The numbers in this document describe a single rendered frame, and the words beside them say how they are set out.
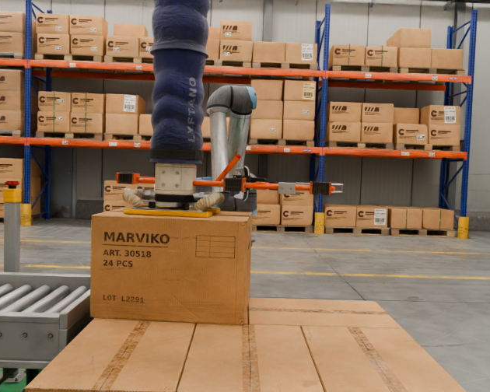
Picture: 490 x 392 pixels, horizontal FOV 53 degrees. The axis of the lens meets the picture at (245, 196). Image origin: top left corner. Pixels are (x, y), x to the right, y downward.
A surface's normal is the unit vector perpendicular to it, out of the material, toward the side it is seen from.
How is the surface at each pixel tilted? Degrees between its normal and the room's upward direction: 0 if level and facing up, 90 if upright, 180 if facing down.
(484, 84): 90
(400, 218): 91
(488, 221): 90
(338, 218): 91
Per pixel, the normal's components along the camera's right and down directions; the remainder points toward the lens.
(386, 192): 0.02, 0.05
